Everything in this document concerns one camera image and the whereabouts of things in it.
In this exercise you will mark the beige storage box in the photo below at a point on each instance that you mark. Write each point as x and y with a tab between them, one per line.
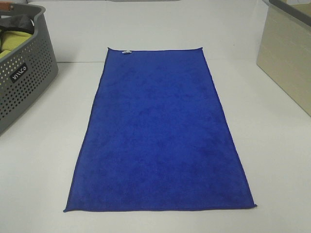
285	49

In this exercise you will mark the black cloth in basket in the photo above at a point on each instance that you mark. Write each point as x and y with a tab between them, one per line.
18	23

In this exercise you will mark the grey perforated plastic basket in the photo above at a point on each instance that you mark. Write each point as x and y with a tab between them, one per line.
28	70

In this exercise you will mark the yellow-green towel in basket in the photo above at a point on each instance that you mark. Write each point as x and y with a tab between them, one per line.
9	40

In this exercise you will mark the blue microfiber towel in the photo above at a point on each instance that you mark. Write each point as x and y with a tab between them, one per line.
157	139

